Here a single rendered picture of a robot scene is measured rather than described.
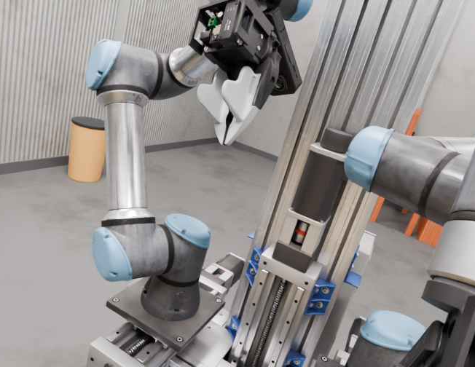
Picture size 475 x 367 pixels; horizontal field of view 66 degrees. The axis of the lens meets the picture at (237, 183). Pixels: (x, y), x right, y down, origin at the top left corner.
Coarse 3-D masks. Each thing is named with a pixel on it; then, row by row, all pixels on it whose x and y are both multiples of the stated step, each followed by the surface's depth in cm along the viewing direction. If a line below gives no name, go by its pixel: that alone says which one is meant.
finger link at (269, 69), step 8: (272, 56) 43; (280, 56) 44; (264, 64) 43; (272, 64) 42; (256, 72) 43; (264, 72) 42; (272, 72) 42; (264, 80) 42; (272, 80) 43; (256, 88) 42; (264, 88) 42; (272, 88) 43; (256, 96) 42; (264, 96) 43; (256, 104) 42
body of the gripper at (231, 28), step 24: (216, 0) 42; (240, 0) 42; (264, 0) 46; (216, 24) 42; (240, 24) 39; (264, 24) 42; (192, 48) 43; (216, 48) 42; (240, 48) 40; (264, 48) 43
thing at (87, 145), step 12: (72, 120) 385; (84, 120) 396; (96, 120) 410; (72, 132) 389; (84, 132) 383; (96, 132) 387; (72, 144) 392; (84, 144) 388; (96, 144) 393; (72, 156) 395; (84, 156) 393; (96, 156) 399; (72, 168) 399; (84, 168) 398; (96, 168) 407; (84, 180) 404; (96, 180) 415
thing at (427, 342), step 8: (432, 328) 26; (424, 336) 27; (432, 336) 25; (416, 344) 28; (424, 344) 25; (432, 344) 25; (408, 352) 30; (416, 352) 27; (424, 352) 25; (432, 352) 24; (408, 360) 29; (416, 360) 26; (424, 360) 26
